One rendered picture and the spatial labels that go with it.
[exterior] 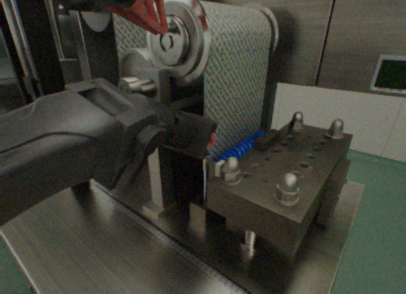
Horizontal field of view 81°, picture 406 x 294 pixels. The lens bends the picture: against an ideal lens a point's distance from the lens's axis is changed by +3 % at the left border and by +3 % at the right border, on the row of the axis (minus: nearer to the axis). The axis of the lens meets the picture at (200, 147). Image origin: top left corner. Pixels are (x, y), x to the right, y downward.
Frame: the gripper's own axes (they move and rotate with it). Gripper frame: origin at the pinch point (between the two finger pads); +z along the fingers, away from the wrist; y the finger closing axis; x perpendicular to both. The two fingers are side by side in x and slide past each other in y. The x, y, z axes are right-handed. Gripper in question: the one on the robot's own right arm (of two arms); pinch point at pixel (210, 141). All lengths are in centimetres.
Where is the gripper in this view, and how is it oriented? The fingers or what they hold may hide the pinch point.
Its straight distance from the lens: 45.8
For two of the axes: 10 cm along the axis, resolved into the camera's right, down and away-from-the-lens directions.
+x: 3.1, -9.5, -0.4
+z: 5.4, 1.5, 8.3
